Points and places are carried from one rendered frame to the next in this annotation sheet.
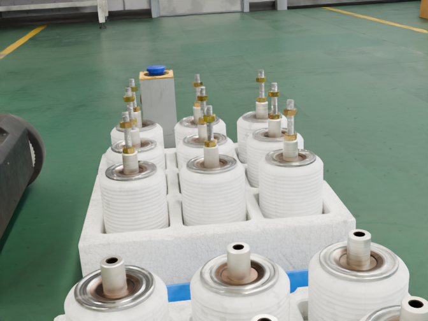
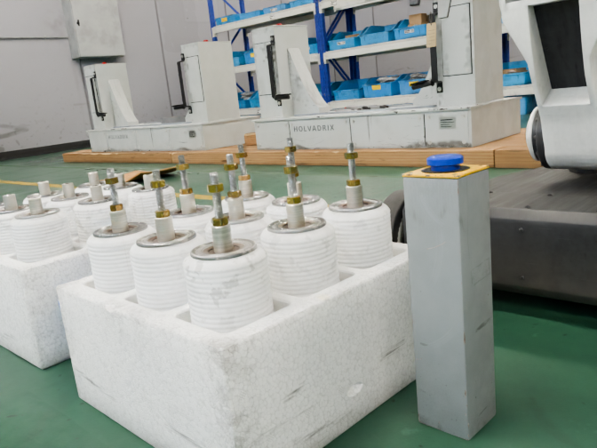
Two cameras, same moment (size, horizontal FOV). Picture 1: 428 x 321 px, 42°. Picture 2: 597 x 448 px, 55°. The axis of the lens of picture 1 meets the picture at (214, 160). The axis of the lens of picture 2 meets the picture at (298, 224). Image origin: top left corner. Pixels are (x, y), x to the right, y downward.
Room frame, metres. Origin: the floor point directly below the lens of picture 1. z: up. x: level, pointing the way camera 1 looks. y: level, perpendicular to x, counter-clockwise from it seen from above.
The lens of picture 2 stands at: (1.57, -0.43, 0.42)
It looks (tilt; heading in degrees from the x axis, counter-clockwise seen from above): 13 degrees down; 141
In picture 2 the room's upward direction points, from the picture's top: 6 degrees counter-clockwise
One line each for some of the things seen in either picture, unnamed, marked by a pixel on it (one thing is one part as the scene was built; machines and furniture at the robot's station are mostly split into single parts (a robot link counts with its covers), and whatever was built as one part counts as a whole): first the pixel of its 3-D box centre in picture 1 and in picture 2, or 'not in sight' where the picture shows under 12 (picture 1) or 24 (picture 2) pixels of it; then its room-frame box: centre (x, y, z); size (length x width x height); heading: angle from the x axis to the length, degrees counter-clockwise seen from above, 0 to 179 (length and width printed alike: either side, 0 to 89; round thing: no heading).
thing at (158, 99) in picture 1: (162, 145); (451, 301); (1.18, 0.11, 0.16); 0.07 x 0.07 x 0.31; 5
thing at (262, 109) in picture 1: (262, 110); (222, 238); (1.02, -0.09, 0.26); 0.02 x 0.02 x 0.03
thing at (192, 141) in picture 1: (204, 140); (237, 218); (0.90, 0.01, 0.25); 0.08 x 0.08 x 0.01
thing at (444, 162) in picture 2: (156, 71); (445, 164); (1.18, 0.11, 0.32); 0.04 x 0.04 x 0.02
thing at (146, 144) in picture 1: (134, 146); (296, 201); (0.89, 0.13, 0.25); 0.08 x 0.08 x 0.01
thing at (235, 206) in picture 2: (204, 133); (236, 209); (0.90, 0.01, 0.26); 0.02 x 0.02 x 0.03
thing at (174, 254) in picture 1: (209, 227); (251, 324); (0.90, 0.01, 0.09); 0.39 x 0.39 x 0.18; 5
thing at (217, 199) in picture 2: (261, 90); (218, 205); (1.02, -0.09, 0.30); 0.01 x 0.01 x 0.08
